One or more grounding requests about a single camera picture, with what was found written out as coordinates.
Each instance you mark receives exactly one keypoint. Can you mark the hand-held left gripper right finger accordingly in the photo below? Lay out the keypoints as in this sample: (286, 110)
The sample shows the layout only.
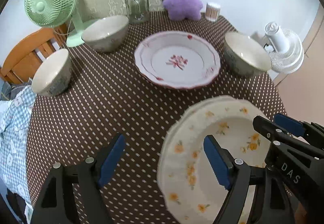
(215, 160)

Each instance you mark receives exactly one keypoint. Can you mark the dark plaid cloth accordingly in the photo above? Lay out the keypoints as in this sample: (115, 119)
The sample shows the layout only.
(10, 90)

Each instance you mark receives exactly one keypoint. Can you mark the white desk fan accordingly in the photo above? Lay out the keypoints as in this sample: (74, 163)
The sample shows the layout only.
(286, 51)

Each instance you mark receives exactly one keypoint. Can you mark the red flower plate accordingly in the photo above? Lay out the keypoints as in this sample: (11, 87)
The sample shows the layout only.
(162, 61)

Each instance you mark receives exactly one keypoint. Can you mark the glass jar with lid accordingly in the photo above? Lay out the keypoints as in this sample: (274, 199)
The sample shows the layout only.
(136, 6)

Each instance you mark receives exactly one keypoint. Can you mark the blue checked cloth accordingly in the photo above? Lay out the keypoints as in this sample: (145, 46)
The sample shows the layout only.
(12, 137)

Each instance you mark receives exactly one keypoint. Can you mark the grey patterned bowl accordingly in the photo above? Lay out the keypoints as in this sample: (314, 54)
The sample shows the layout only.
(53, 79)
(240, 61)
(108, 41)

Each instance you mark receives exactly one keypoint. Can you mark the cotton swab container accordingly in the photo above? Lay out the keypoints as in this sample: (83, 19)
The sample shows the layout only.
(212, 12)

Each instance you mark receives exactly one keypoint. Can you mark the yellow flower plate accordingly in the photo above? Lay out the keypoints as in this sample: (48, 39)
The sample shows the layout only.
(187, 137)

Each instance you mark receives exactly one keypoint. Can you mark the wooden chair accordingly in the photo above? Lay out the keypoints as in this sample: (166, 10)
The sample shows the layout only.
(22, 59)

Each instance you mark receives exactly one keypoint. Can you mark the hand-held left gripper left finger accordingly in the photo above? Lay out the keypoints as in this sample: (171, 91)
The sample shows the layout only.
(111, 160)

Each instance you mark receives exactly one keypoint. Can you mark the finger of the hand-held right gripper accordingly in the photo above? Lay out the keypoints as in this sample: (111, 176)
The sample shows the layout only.
(288, 124)
(265, 127)

